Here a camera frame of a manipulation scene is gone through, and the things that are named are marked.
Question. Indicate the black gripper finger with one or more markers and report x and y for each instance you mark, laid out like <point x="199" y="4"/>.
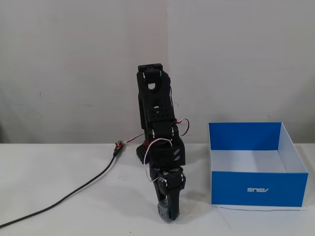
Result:
<point x="161" y="196"/>
<point x="175" y="206"/>

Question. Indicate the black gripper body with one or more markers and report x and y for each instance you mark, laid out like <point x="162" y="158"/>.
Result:
<point x="171" y="182"/>

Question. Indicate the gray block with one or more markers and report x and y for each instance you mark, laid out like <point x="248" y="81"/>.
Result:
<point x="163" y="212"/>

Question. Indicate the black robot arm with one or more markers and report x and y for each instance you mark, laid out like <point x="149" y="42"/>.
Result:
<point x="157" y="108"/>

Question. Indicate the blue and white cardboard box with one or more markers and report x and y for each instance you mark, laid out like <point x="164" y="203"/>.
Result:
<point x="258" y="188"/>

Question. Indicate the red table clamp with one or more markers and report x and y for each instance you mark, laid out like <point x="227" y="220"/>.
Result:
<point x="145" y="143"/>

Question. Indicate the small controller board red led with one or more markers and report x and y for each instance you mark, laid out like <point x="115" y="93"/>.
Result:
<point x="119" y="145"/>

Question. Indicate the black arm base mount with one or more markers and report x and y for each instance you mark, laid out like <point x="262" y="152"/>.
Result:
<point x="142" y="153"/>

